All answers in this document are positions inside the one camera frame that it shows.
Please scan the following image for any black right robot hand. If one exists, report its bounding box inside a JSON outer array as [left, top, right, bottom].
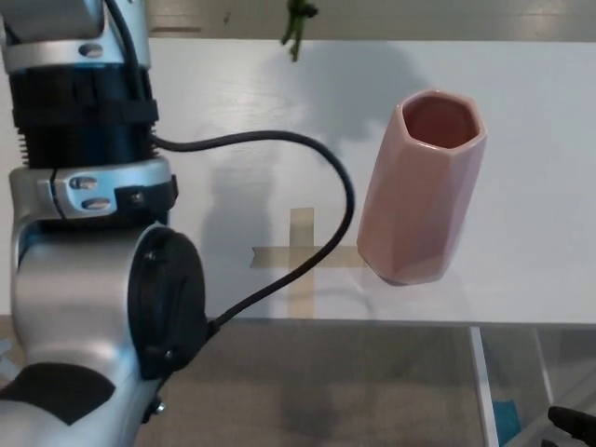
[[547, 404, 596, 447]]

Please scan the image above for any white metal table leg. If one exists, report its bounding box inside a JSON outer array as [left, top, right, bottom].
[[533, 325, 556, 406], [468, 325, 502, 447]]

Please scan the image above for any beige masking tape strip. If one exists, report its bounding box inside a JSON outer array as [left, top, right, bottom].
[[250, 245, 372, 271], [287, 208, 317, 318]]

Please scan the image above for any pink faceted ceramic vase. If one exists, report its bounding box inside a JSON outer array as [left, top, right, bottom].
[[356, 88, 490, 286]]

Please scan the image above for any pink artificial rose bouquet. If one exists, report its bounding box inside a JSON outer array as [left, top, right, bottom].
[[280, 0, 320, 62]]

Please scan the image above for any pale blue diagonal frame bar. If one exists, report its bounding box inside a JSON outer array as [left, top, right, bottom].
[[0, 337, 16, 379]]

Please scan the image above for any blue floor tape patch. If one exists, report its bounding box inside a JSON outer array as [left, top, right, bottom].
[[493, 398, 523, 440]]

